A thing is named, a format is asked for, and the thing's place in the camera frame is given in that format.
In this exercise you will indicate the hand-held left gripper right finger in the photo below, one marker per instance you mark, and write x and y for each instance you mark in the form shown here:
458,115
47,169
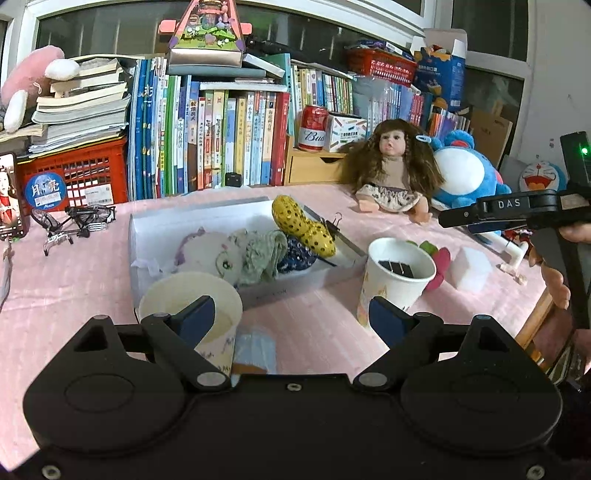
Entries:
388,321

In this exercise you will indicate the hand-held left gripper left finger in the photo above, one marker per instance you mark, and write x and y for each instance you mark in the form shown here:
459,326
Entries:
198,318

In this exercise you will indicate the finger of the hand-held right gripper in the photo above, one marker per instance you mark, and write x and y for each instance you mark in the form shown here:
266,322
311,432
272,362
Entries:
459,216
498,227

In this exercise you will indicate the white paper cup zigzag scribbles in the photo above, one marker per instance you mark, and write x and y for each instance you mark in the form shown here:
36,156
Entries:
217,314

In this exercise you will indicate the white paper cup black lettering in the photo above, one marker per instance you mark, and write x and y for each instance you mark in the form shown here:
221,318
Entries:
397,290

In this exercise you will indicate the white plush toy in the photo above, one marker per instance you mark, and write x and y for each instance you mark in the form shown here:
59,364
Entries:
224,258

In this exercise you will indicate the green floral cloth pouch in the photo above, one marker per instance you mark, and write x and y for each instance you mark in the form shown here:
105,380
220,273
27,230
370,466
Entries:
261,254

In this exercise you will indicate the white cardboard box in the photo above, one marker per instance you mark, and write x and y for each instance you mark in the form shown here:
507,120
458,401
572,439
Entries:
207,217

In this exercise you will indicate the person's right hand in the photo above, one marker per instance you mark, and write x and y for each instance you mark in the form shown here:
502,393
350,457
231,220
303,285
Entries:
554,281

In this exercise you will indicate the white plastic bar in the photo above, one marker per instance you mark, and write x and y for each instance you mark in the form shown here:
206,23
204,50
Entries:
503,244

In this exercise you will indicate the blue cartoon cat plush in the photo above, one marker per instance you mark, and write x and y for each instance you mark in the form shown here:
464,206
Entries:
542,177

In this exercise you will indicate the blue plush toy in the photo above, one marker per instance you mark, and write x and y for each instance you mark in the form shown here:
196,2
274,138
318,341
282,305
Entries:
466,175

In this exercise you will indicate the green cloth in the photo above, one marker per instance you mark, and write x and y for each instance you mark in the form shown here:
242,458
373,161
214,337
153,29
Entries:
425,248

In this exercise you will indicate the white foam block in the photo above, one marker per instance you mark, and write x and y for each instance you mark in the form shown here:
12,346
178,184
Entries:
471,270

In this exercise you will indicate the black binder clip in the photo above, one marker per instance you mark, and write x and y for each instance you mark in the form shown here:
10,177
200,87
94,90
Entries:
396,268
333,226

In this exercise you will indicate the pink stuffed heart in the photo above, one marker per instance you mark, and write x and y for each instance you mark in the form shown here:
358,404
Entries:
438,267

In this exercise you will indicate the blue plastic packet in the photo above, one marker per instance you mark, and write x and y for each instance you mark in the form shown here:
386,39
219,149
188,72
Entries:
256,348

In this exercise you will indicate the long-haired doll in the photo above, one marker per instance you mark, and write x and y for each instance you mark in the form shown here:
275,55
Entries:
392,166

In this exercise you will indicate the brown cardboard sheet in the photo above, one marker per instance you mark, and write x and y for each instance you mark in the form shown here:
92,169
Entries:
491,136

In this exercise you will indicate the pink striped tablecloth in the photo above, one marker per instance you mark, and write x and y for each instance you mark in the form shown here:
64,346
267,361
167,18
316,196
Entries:
300,323

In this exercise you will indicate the row of slim books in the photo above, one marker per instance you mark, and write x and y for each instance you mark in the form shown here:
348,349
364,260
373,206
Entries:
392,101

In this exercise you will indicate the small printed white box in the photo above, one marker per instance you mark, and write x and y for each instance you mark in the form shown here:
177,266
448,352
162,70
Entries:
346,134

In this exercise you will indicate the small black box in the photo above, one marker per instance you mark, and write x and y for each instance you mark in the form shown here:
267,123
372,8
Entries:
233,180

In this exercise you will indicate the blue cardboard box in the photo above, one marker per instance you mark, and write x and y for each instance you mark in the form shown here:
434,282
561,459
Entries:
441,74

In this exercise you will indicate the miniature black bicycle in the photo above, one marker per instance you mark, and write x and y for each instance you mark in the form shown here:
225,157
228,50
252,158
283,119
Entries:
87,217

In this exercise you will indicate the wooden desktop drawer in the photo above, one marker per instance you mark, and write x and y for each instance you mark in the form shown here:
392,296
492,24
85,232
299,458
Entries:
309,168

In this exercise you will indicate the red plastic basket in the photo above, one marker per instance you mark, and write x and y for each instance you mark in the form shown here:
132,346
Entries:
383,64

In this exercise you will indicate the red beer can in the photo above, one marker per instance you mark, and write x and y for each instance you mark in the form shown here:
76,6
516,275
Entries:
313,129

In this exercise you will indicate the row of upright books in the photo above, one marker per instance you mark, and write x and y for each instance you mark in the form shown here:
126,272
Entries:
207,138

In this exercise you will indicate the red plastic crate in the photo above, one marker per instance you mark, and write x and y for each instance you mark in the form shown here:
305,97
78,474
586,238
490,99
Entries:
87,168

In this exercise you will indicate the round blue sticker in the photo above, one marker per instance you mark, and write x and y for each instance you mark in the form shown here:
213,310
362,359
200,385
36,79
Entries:
45,191

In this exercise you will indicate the stack of books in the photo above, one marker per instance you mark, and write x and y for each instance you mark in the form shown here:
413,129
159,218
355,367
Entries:
83,110

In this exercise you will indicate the pink toy house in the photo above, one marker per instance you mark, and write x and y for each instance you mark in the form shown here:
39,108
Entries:
205,37

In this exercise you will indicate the pink plush rabbit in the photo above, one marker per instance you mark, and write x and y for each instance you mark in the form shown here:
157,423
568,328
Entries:
27,78

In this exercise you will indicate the clear frame glasses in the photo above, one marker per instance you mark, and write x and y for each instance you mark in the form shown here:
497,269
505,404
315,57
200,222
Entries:
57,240

